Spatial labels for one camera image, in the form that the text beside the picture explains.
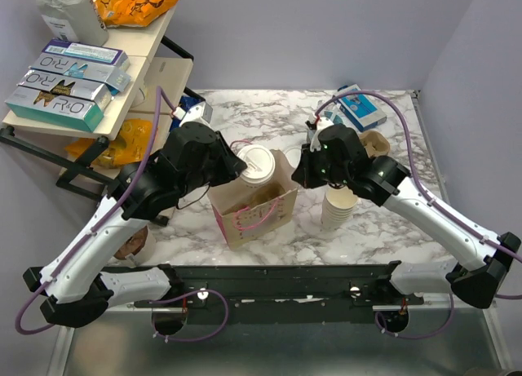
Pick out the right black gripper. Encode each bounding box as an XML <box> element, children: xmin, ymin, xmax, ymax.
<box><xmin>290</xmin><ymin>141</ymin><xmax>350</xmax><ymax>188</ymax></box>

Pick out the white plastic cup lid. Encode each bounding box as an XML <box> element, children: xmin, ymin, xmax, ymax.
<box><xmin>237</xmin><ymin>144</ymin><xmax>276</xmax><ymax>178</ymax></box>

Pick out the brown pink paper bag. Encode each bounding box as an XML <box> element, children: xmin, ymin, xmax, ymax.
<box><xmin>208</xmin><ymin>144</ymin><xmax>299</xmax><ymax>250</ymax></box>

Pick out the white paper coffee cup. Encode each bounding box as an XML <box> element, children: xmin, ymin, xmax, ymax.
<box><xmin>241</xmin><ymin>176</ymin><xmax>272</xmax><ymax>189</ymax></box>

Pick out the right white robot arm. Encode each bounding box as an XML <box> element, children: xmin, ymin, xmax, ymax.
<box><xmin>292</xmin><ymin>124</ymin><xmax>521</xmax><ymax>309</ymax></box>

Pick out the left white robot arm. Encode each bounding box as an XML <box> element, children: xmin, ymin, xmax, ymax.
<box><xmin>24</xmin><ymin>122</ymin><xmax>247</xmax><ymax>328</ymax></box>

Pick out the grey coffee bag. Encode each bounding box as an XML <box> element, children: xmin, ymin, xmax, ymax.
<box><xmin>36</xmin><ymin>0</ymin><xmax>108</xmax><ymax>46</ymax></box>

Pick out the stack of cardboard carriers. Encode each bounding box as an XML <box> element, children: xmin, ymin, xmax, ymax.
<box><xmin>359</xmin><ymin>130</ymin><xmax>390</xmax><ymax>157</ymax></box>

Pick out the blue white razor box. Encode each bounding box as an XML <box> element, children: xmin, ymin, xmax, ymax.
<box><xmin>337</xmin><ymin>94</ymin><xmax>387</xmax><ymax>132</ymax></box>

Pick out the white lid stack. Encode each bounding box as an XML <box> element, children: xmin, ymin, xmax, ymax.
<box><xmin>284</xmin><ymin>146</ymin><xmax>301</xmax><ymax>169</ymax></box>

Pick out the stack of paper cups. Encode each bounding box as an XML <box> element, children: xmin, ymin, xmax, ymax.
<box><xmin>321</xmin><ymin>186</ymin><xmax>359</xmax><ymax>228</ymax></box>

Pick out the blue snack bag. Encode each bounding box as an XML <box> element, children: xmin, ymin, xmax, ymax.
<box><xmin>179</xmin><ymin>95</ymin><xmax>202</xmax><ymax>112</ymax></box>

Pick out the orange snack bag lower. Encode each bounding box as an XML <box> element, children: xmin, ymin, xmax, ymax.
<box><xmin>64</xmin><ymin>118</ymin><xmax>168</xmax><ymax>170</ymax></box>

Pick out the orange snack bag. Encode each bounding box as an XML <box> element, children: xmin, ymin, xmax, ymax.
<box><xmin>92</xmin><ymin>0</ymin><xmax>179</xmax><ymax>28</ymax></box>
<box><xmin>64</xmin><ymin>118</ymin><xmax>168</xmax><ymax>170</ymax></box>

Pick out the black beige shelf rack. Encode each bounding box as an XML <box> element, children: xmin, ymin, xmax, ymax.
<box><xmin>1</xmin><ymin>9</ymin><xmax>201</xmax><ymax>201</ymax></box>

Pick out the silver R&O box upper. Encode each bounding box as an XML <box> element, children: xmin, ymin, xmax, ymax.
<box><xmin>30</xmin><ymin>53</ymin><xmax>131</xmax><ymax>95</ymax></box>

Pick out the silver r&o box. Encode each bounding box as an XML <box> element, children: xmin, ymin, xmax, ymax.
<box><xmin>30</xmin><ymin>53</ymin><xmax>131</xmax><ymax>95</ymax></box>
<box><xmin>18</xmin><ymin>69</ymin><xmax>113</xmax><ymax>110</ymax></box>

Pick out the silver R&O box middle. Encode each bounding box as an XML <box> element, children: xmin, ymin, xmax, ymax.
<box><xmin>18</xmin><ymin>69</ymin><xmax>113</xmax><ymax>110</ymax></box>

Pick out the teal R&O box front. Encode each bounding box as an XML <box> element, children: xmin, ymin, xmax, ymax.
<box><xmin>5</xmin><ymin>86</ymin><xmax>104</xmax><ymax>132</ymax></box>

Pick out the orange snack bag top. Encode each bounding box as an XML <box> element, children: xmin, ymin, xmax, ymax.
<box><xmin>92</xmin><ymin>0</ymin><xmax>179</xmax><ymax>28</ymax></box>

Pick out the purple white box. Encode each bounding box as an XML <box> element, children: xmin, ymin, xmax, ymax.
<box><xmin>42</xmin><ymin>39</ymin><xmax>130</xmax><ymax>71</ymax></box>

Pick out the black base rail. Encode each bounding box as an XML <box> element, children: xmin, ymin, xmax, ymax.
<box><xmin>157</xmin><ymin>262</ymin><xmax>423</xmax><ymax>325</ymax></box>

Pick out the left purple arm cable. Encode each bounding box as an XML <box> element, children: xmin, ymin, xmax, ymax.
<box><xmin>15</xmin><ymin>86</ymin><xmax>180</xmax><ymax>335</ymax></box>

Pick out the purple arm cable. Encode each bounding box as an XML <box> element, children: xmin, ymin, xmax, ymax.
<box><xmin>15</xmin><ymin>86</ymin><xmax>180</xmax><ymax>335</ymax></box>
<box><xmin>313</xmin><ymin>91</ymin><xmax>522</xmax><ymax>300</ymax></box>

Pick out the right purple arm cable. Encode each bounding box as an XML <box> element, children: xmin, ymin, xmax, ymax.
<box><xmin>313</xmin><ymin>91</ymin><xmax>522</xmax><ymax>300</ymax></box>

